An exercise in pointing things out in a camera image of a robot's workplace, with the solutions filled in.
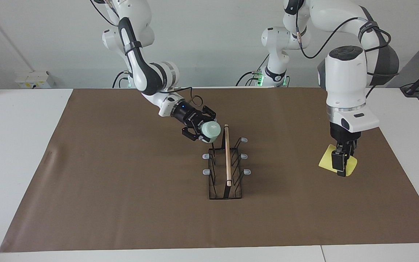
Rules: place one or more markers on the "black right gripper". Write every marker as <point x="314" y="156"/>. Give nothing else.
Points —
<point x="187" y="114"/>

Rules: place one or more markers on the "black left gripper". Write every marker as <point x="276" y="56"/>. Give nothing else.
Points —
<point x="344" y="137"/>

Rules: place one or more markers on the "pale green plastic cup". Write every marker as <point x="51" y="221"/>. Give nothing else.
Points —
<point x="211" y="130"/>

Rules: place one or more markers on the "yellow plastic cup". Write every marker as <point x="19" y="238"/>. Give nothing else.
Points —
<point x="326" y="160"/>

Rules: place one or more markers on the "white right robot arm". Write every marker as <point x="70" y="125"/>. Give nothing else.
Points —
<point x="147" y="74"/>

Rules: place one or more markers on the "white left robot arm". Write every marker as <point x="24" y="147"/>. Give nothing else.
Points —
<point x="344" y="80"/>

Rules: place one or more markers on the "brown paper mat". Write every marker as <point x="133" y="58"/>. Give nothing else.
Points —
<point x="122" y="182"/>

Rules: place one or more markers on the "white power socket box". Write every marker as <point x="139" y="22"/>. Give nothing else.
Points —
<point x="35" y="80"/>

